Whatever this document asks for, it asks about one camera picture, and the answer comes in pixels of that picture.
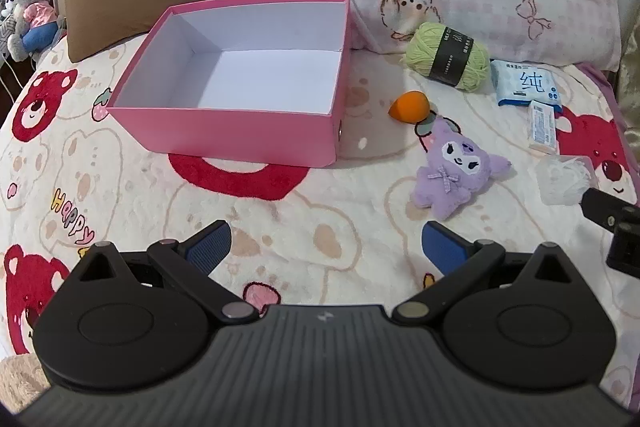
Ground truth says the beige fluffy cloth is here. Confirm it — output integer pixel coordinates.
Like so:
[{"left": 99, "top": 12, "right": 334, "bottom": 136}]
[{"left": 0, "top": 354, "right": 48, "bottom": 413}]

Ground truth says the purple cloth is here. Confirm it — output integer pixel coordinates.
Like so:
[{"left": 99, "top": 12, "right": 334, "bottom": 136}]
[{"left": 575, "top": 62, "right": 626, "bottom": 128}]

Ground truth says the clear bag white string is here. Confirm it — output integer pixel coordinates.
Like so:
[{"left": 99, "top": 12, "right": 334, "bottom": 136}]
[{"left": 535, "top": 154, "right": 598, "bottom": 208}]

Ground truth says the bear print bed blanket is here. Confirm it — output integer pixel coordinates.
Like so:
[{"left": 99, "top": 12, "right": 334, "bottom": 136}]
[{"left": 0, "top": 32, "right": 640, "bottom": 358}]

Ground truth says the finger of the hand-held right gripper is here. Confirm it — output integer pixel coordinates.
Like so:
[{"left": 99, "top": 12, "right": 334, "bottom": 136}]
[{"left": 581, "top": 187, "right": 640, "bottom": 233}]

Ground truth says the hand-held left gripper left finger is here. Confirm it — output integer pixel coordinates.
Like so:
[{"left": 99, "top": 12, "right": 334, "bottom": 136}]
[{"left": 65, "top": 221, "right": 253, "bottom": 324}]

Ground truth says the white charging cable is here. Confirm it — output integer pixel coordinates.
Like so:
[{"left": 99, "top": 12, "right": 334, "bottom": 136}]
[{"left": 0, "top": 54, "right": 15, "bottom": 108}]

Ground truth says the pink cardboard box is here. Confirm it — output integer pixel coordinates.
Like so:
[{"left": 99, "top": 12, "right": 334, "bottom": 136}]
[{"left": 105, "top": 0, "right": 351, "bottom": 168}]

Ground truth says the green yarn ball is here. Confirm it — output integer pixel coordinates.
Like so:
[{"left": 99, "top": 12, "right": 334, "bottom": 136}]
[{"left": 404, "top": 22, "right": 491, "bottom": 94}]

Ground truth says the orange makeup sponge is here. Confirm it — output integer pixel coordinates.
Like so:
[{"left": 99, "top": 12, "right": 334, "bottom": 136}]
[{"left": 389, "top": 91, "right": 431, "bottom": 124}]

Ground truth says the purple plush toy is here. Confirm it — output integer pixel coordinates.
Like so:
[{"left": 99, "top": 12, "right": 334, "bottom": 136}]
[{"left": 410, "top": 117, "right": 512, "bottom": 222}]

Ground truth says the blue wet wipes packet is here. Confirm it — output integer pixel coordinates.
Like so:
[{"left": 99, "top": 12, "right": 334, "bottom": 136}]
[{"left": 490, "top": 59, "right": 563, "bottom": 114}]

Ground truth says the small white packet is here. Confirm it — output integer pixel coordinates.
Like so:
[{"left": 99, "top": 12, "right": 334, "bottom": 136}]
[{"left": 527, "top": 99, "right": 561, "bottom": 155}]

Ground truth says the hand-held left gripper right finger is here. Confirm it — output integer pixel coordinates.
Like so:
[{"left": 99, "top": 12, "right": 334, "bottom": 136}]
[{"left": 392, "top": 222, "right": 581, "bottom": 324}]

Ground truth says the beige satin cloth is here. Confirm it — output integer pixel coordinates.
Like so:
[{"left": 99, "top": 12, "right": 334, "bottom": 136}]
[{"left": 617, "top": 7, "right": 640, "bottom": 132}]

